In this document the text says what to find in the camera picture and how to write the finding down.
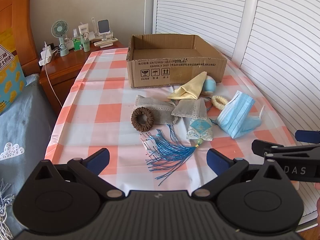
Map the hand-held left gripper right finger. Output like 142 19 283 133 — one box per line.
191 149 290 201

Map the cream scrunchie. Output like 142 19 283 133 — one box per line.
211 95 229 110

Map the wooden headboard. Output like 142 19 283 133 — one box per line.
0 0 40 80

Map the grey fringed blanket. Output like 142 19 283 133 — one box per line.
0 179 15 230

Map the green desk fan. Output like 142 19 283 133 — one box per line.
51 21 69 57

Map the blue face mask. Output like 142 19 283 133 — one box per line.
216 91 265 139

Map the yellow and blue box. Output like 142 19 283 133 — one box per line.
0 27 27 115

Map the white power strip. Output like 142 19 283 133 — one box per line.
38 52 54 66

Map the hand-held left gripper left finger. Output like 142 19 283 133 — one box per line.
34 148 127 201

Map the clear printed packet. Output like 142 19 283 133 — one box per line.
140 132 160 159

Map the grey-blue bed sheet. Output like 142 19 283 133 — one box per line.
0 74 58 240

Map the white tube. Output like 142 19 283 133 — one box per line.
78 24 90 39

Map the white remote control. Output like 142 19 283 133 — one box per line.
94 38 118 46

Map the yellow folded cloth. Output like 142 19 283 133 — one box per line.
167 71 208 101

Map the white phone stand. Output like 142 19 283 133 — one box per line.
97 19 112 41

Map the green tube bottle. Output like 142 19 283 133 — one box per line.
80 34 90 53

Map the white cable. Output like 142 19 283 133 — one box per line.
44 64 63 108

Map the blue and white plush ball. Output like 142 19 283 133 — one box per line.
202 76 218 96

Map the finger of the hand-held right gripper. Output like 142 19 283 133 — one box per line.
251 140 320 158
294 130 320 143

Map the brown scrunchie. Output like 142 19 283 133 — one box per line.
131 107 155 132

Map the cardboard box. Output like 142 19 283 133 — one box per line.
126 34 228 89

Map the white louvred wardrobe door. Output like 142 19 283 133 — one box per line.
144 0 262 68
237 0 320 220

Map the blue sachet with tassel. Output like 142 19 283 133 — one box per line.
146 119 214 180

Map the square grey sachet bag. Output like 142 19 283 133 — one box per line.
171 98 207 120

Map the person's right hand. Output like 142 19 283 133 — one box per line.
314 182 320 230

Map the long grey sachet bag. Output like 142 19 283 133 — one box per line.
135 94 177 125

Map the wooden bedside table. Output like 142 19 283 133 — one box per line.
39 41 125 115

